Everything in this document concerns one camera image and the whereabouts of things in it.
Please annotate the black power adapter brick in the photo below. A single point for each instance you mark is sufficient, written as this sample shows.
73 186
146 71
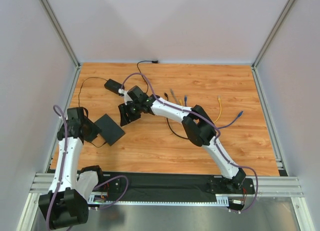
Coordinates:
113 86

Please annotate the grey slotted cable duct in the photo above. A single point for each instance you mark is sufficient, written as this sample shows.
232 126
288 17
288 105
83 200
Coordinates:
207 199

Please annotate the black network switch box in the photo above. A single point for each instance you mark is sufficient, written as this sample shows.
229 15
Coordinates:
110 130

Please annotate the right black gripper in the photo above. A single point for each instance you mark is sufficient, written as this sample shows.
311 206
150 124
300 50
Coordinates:
127 113

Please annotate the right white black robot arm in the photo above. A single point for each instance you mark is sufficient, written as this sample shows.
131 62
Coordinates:
198 127

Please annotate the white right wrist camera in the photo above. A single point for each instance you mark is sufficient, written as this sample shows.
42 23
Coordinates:
125 96

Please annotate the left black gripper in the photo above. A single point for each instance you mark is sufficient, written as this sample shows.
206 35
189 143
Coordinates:
92 130

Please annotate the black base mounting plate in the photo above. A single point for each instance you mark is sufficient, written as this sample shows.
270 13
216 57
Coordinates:
210 183

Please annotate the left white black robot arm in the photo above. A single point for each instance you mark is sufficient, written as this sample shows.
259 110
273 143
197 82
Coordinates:
66 203

